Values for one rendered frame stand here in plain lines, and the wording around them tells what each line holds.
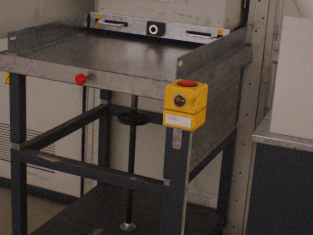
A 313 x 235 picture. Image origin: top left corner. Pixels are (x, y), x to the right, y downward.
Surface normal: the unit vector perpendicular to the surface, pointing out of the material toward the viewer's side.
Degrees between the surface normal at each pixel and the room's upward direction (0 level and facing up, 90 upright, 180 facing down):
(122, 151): 90
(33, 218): 0
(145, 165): 90
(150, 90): 90
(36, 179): 90
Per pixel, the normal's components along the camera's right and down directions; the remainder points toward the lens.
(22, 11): 0.77, 0.24
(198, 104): 0.91, 0.16
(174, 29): -0.40, 0.26
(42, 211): 0.06, -0.95
